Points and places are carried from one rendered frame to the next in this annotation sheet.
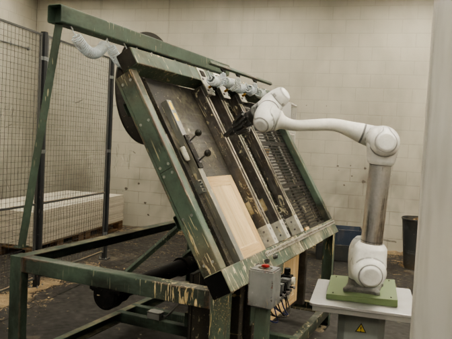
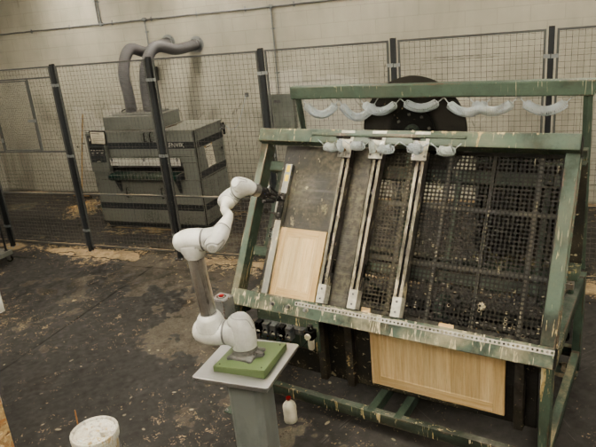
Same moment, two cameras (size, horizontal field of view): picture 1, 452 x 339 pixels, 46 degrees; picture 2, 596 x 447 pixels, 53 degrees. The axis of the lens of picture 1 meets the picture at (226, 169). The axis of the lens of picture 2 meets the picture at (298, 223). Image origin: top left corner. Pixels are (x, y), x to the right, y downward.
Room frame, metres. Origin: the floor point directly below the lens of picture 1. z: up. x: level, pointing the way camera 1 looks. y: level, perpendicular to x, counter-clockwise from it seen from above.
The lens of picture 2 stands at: (3.61, -3.90, 2.72)
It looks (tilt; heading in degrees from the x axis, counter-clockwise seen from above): 19 degrees down; 98
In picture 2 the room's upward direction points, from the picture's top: 5 degrees counter-clockwise
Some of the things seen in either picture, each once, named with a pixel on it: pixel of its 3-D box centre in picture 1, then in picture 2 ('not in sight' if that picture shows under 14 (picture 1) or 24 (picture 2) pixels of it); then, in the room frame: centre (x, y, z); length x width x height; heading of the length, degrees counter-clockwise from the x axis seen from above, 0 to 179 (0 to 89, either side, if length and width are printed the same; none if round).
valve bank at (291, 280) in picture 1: (279, 293); (283, 333); (2.90, -0.33, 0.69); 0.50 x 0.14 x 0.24; 155
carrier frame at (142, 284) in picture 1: (200, 294); (410, 333); (3.77, 0.13, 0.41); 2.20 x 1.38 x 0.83; 155
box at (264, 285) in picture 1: (264, 286); (223, 308); (2.47, -0.21, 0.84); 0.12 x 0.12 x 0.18; 65
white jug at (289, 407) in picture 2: not in sight; (289, 408); (2.89, -0.34, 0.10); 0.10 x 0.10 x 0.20
